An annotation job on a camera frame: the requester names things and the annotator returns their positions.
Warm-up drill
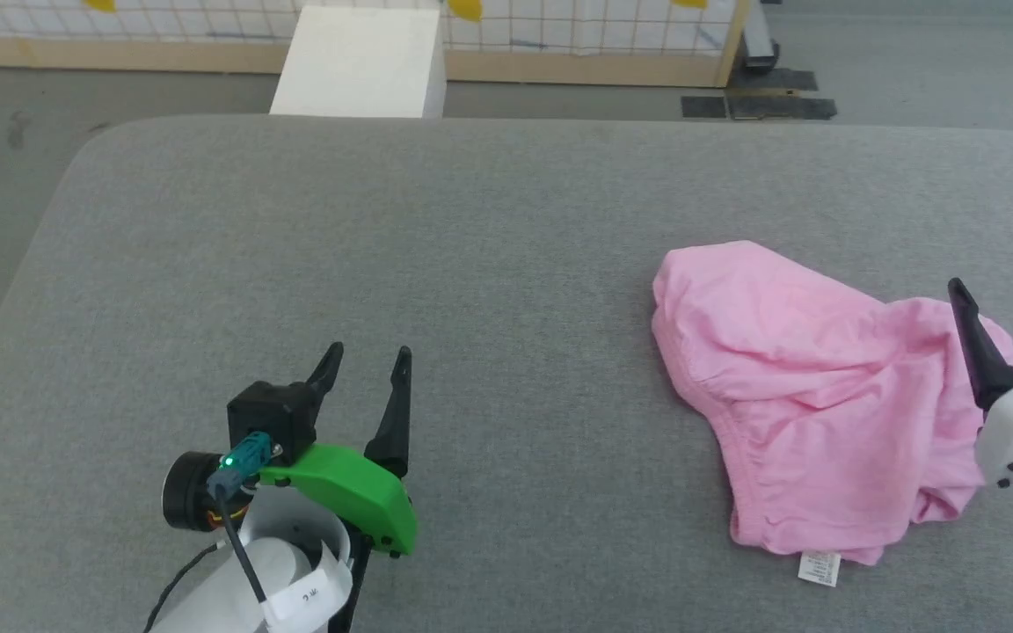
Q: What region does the grey fabric sofa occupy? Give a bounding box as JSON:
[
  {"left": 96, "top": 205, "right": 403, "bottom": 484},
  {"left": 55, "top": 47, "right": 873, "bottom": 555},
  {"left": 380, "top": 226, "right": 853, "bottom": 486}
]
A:
[{"left": 0, "top": 114, "right": 1013, "bottom": 633}]

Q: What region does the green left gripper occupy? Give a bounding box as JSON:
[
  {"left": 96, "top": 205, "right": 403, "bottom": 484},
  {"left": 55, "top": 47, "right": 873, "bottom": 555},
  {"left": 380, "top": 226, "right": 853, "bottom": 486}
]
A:
[{"left": 259, "top": 341, "right": 419, "bottom": 559}]

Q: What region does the white box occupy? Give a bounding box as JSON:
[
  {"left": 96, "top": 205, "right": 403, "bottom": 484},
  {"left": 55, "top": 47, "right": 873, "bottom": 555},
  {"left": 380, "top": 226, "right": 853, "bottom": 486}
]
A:
[{"left": 269, "top": 6, "right": 448, "bottom": 120}]

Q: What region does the thin black cable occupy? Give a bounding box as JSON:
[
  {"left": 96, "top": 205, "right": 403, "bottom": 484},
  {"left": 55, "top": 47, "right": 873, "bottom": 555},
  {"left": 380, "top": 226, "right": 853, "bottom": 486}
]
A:
[{"left": 144, "top": 541, "right": 226, "bottom": 633}]

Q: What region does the pink garment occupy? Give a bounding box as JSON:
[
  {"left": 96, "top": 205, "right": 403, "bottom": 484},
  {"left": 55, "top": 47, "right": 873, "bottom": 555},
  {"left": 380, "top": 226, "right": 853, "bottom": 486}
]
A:
[{"left": 652, "top": 240, "right": 1013, "bottom": 588}]

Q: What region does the lemon print grid panel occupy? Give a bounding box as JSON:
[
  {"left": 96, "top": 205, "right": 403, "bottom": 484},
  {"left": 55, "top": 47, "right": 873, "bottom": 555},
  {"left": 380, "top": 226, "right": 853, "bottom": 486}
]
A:
[{"left": 0, "top": 0, "right": 754, "bottom": 89}]

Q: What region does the black cable with teal plug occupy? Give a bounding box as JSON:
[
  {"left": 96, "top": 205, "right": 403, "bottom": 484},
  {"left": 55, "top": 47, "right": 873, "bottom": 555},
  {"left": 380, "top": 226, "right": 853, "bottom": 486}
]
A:
[{"left": 208, "top": 431, "right": 277, "bottom": 608}]

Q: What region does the black cylindrical motor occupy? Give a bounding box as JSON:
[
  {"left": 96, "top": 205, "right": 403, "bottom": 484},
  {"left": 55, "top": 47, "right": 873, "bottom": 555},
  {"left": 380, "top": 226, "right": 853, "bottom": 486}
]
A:
[{"left": 162, "top": 451, "right": 252, "bottom": 533}]

